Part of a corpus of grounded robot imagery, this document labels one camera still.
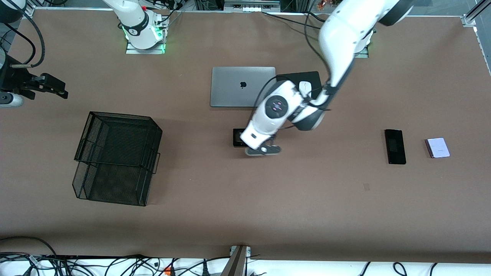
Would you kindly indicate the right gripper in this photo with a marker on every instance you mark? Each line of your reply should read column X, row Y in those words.
column 23, row 83

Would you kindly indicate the small black phone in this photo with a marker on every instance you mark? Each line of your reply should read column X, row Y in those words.
column 238, row 138

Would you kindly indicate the long black phone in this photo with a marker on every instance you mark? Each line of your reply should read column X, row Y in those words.
column 395, row 147

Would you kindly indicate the lavender folding phone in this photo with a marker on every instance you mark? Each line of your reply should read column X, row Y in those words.
column 438, row 147

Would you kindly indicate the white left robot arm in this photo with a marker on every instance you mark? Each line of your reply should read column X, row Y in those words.
column 341, row 34

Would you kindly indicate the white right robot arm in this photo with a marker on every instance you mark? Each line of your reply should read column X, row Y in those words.
column 136, row 23

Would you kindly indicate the white computer mouse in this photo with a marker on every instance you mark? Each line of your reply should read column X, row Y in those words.
column 305, row 86

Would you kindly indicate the black mouse pad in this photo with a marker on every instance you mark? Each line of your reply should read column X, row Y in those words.
column 287, row 76

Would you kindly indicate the grey closed laptop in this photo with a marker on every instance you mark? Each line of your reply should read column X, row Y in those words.
column 234, row 88

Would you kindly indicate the black mesh desk organizer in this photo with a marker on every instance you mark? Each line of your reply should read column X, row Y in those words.
column 115, row 153

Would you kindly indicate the grey power strip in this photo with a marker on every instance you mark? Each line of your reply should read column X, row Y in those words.
column 251, row 5

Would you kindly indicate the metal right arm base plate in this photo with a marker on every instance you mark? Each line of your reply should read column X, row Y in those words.
column 132, row 51

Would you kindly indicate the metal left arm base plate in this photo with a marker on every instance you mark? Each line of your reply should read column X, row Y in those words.
column 363, row 55

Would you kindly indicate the grey metal camera post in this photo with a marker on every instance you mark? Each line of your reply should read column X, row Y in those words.
column 236, row 264

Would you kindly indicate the aluminium frame profile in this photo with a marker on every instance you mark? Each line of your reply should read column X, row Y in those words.
column 468, row 18

